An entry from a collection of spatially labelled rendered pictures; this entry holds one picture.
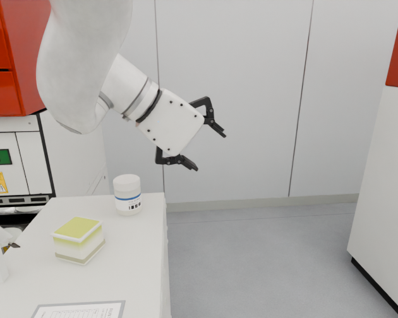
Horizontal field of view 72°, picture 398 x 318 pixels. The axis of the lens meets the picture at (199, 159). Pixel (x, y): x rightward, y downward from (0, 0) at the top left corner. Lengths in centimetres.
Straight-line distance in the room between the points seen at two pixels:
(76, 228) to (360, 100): 257
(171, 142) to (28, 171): 54
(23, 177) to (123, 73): 58
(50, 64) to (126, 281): 40
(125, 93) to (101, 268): 36
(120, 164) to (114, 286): 195
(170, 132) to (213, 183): 205
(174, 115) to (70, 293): 38
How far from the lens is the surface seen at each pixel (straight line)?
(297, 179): 279
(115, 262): 64
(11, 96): 85
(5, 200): 102
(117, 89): 48
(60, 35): 38
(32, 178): 96
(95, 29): 34
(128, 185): 73
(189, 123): 52
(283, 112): 252
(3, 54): 84
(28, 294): 63
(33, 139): 91
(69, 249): 64
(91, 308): 56
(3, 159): 97
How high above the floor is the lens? 136
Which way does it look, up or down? 20 degrees down
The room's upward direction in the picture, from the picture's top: straight up
